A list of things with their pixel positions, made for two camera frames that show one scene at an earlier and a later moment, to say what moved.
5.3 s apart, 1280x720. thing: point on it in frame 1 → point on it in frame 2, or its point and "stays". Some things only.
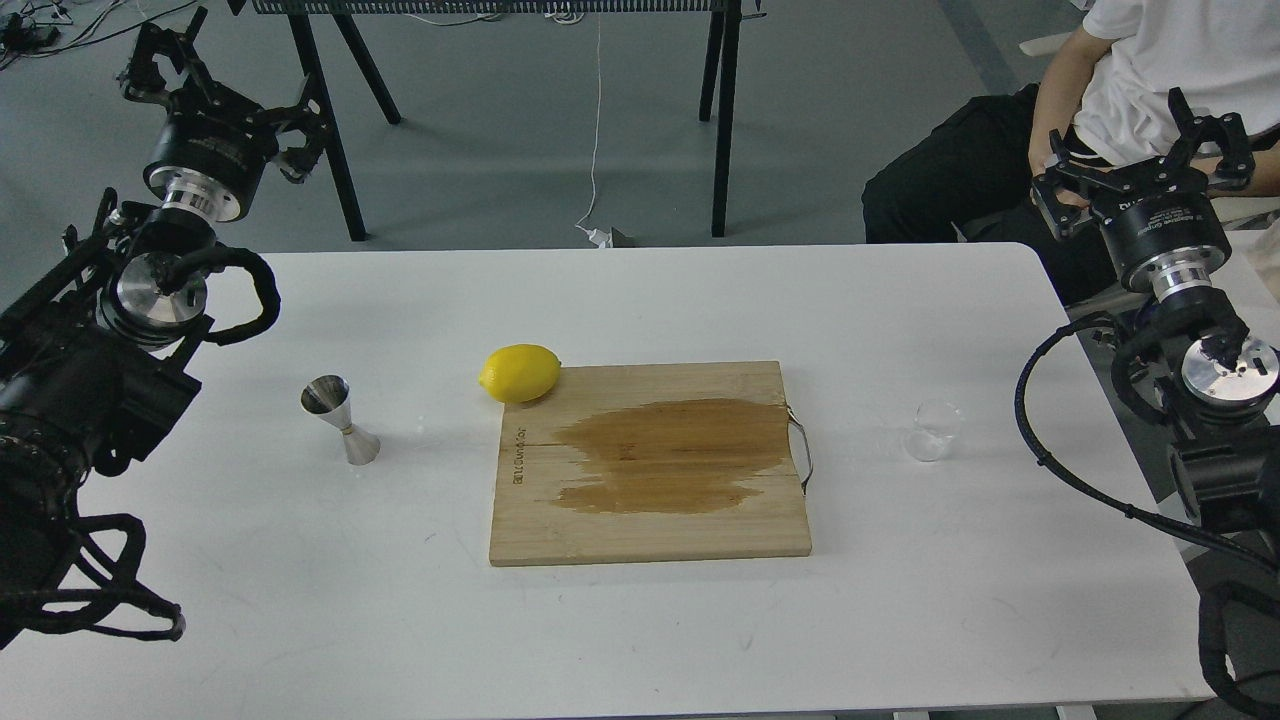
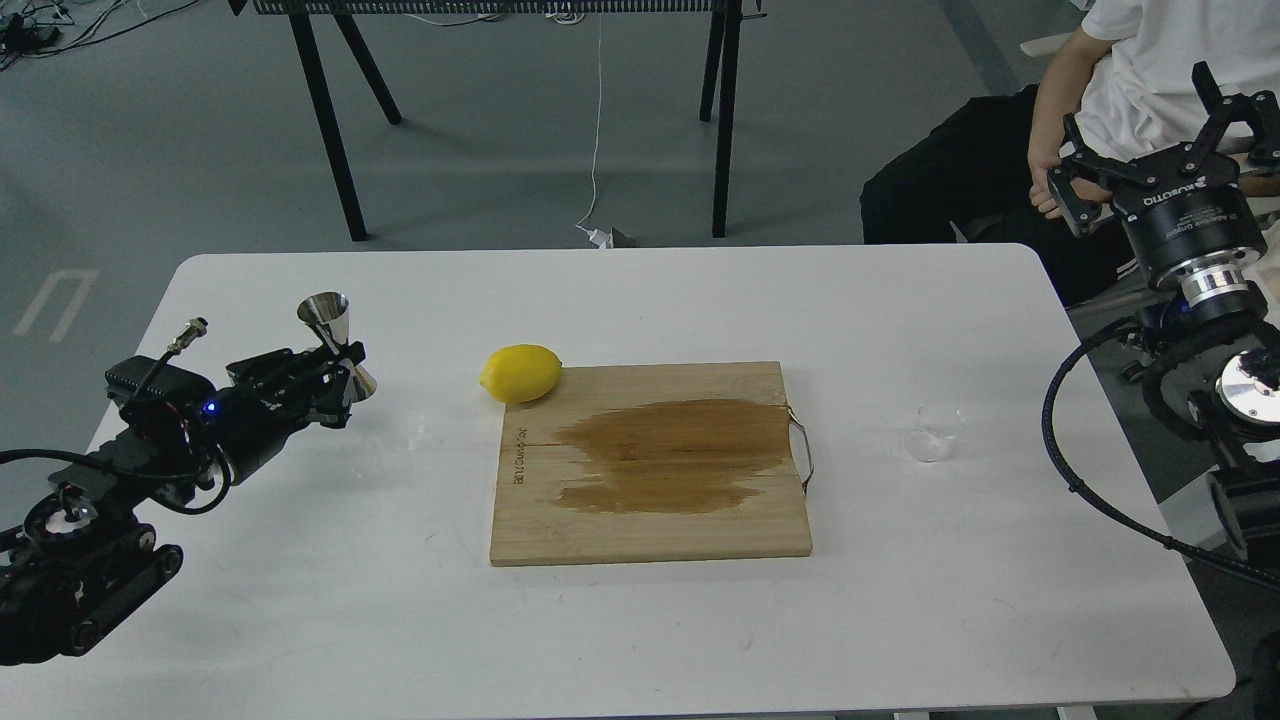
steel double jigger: [329, 397] → [329, 312]
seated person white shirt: [968, 180] stays
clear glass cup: [935, 424] stays
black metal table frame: [718, 93] stays
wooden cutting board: [648, 462] stays
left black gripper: [214, 145] → [251, 422]
